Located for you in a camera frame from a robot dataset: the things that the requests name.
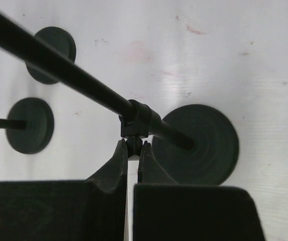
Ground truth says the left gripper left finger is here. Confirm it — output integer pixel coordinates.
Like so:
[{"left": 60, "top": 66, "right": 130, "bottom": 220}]
[{"left": 0, "top": 140, "right": 128, "bottom": 240}]

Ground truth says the black round-base clip stand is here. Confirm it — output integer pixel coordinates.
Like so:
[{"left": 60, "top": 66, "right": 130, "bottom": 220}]
[{"left": 0, "top": 97, "right": 55, "bottom": 155}]

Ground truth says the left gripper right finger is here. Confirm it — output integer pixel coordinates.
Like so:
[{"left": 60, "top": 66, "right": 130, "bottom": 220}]
[{"left": 132, "top": 142, "right": 265, "bottom": 240}]

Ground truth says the black shock-mount desk stand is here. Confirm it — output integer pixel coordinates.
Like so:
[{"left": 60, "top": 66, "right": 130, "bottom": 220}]
[{"left": 25, "top": 26, "right": 77, "bottom": 85}]

